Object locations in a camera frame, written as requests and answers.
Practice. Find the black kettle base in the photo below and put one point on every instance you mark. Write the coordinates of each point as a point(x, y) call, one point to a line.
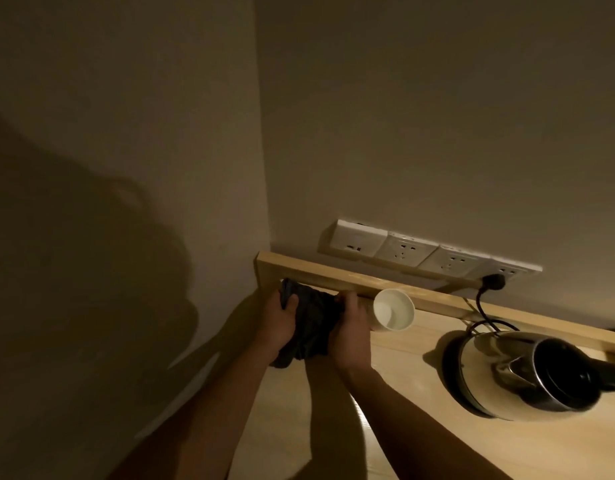
point(452, 369)

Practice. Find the white cup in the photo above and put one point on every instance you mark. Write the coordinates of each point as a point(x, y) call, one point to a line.
point(395, 309)

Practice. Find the white wall panel with ports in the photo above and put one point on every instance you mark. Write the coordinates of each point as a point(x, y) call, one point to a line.
point(357, 238)

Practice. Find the person's right hand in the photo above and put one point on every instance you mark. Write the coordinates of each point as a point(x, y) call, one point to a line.
point(352, 339)

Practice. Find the dark grey cloth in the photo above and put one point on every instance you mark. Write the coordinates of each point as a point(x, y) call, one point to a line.
point(312, 324)

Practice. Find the person's left fingers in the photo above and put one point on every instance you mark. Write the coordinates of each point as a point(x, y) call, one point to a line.
point(283, 300)

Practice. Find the white wall socket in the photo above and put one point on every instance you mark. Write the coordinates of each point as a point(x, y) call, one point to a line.
point(455, 262)
point(517, 269)
point(405, 250)

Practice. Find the wooden desk back ledge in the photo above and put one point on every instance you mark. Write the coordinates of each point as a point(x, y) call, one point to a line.
point(312, 272)

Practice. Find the person's right forearm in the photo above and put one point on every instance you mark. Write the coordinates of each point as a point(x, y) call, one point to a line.
point(417, 429)

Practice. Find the person's left forearm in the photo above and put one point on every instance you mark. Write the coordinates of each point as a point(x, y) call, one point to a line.
point(212, 414)

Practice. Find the person's left hand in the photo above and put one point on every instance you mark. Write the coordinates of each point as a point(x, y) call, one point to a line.
point(270, 327)

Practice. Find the stainless steel electric kettle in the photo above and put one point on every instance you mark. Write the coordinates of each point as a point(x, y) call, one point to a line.
point(532, 379)

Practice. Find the black power plug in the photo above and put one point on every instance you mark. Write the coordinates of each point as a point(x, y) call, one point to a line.
point(493, 281)

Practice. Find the person's right fingers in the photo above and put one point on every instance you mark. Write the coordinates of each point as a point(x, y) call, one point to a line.
point(349, 300)

